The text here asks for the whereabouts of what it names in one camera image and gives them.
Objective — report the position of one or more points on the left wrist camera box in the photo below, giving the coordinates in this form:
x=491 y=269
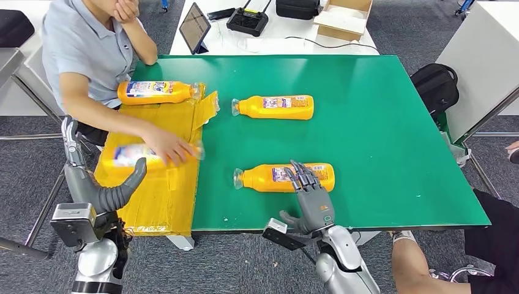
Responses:
x=73 y=223

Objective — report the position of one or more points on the white desk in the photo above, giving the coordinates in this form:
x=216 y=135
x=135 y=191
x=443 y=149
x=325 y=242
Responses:
x=32 y=97
x=486 y=48
x=292 y=29

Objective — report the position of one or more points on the open cardboard box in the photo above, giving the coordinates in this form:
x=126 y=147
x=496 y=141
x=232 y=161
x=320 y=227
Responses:
x=339 y=35

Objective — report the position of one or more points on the black zip case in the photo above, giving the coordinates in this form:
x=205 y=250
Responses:
x=298 y=8

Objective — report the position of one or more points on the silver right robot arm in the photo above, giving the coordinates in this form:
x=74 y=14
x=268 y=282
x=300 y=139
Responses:
x=344 y=268

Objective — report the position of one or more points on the white foam sheet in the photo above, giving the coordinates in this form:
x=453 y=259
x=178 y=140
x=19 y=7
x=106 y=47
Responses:
x=340 y=19

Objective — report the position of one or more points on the orange detergent bottle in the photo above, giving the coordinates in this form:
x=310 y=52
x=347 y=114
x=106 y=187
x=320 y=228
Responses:
x=253 y=108
x=259 y=178
x=162 y=98
x=125 y=156

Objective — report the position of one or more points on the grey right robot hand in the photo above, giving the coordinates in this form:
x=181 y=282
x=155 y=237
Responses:
x=316 y=207

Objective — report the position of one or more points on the person's right hand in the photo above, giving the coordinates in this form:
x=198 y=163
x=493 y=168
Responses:
x=168 y=146

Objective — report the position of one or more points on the clear plastic bag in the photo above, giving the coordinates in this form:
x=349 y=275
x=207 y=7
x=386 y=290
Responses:
x=456 y=152

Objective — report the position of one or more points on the person's left hand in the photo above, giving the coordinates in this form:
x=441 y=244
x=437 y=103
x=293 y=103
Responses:
x=125 y=10

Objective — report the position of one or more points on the black bag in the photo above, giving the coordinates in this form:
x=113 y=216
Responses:
x=14 y=27

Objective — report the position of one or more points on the person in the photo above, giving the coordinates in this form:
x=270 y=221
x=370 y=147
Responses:
x=81 y=48
x=409 y=268

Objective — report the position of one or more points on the yellow taped cardboard flap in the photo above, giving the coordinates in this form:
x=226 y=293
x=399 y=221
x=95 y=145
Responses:
x=205 y=109

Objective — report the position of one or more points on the yellow taped cardboard board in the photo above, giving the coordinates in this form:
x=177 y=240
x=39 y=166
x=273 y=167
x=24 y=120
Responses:
x=170 y=203

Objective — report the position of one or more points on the chrome chair base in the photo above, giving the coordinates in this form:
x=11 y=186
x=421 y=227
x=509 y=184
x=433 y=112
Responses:
x=436 y=276

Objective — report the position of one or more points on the black backpack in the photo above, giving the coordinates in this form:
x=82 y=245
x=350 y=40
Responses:
x=434 y=89

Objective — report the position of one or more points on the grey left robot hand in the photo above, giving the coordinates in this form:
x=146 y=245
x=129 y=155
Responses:
x=85 y=186

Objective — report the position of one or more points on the black tablet on stand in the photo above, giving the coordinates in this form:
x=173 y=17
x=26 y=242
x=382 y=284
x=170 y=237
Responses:
x=194 y=27

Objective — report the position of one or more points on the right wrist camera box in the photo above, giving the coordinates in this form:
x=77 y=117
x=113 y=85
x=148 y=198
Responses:
x=275 y=227

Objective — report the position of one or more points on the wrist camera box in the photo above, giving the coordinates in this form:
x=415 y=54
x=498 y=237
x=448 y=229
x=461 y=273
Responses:
x=73 y=223
x=275 y=227

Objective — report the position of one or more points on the person's right forearm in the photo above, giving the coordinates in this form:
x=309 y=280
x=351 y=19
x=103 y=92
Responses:
x=109 y=119

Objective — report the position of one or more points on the black controller with antennas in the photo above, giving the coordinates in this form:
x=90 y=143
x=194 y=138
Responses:
x=247 y=22

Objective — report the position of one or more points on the black phone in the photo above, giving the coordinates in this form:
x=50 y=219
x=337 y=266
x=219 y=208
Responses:
x=221 y=14

